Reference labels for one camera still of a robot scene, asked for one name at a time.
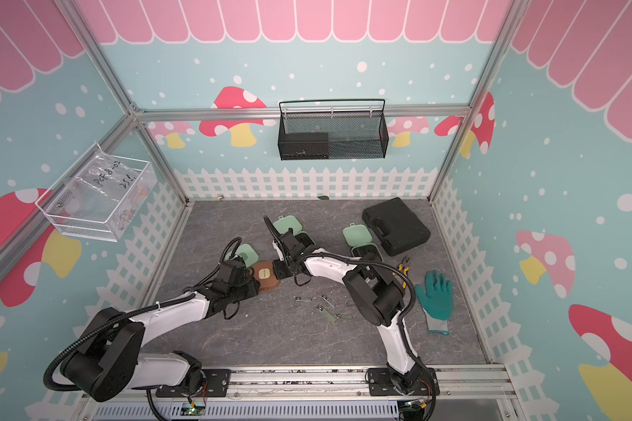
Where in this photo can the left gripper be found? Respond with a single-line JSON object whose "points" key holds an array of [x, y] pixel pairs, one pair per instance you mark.
{"points": [[251, 282]]}

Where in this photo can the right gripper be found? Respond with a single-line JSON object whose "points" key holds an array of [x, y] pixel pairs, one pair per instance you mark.
{"points": [[276, 269]]}

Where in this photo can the green case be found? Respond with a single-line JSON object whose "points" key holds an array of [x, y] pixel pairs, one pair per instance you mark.
{"points": [[290, 224], [247, 253], [360, 241]]}

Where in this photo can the brown case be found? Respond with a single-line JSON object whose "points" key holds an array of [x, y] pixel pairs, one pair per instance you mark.
{"points": [[264, 273]]}

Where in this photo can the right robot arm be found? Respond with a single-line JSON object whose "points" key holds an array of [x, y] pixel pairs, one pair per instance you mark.
{"points": [[382, 294]]}

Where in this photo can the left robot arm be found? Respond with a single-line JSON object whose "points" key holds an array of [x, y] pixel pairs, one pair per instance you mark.
{"points": [[108, 357]]}

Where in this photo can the black box in basket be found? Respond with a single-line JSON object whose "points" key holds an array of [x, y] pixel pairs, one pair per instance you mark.
{"points": [[303, 146]]}

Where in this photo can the black plastic tool case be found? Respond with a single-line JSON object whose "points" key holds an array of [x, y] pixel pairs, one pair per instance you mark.
{"points": [[397, 227]]}

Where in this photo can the green work glove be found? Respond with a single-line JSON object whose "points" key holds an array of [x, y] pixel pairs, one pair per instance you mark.
{"points": [[436, 298]]}

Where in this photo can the yellow handled pliers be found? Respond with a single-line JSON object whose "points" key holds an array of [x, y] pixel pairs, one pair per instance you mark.
{"points": [[402, 271]]}

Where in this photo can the black wire wall basket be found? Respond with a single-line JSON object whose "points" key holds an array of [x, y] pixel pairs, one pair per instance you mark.
{"points": [[356, 128]]}

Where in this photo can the front aluminium rail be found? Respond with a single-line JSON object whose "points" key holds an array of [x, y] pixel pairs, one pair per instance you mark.
{"points": [[255, 383]]}

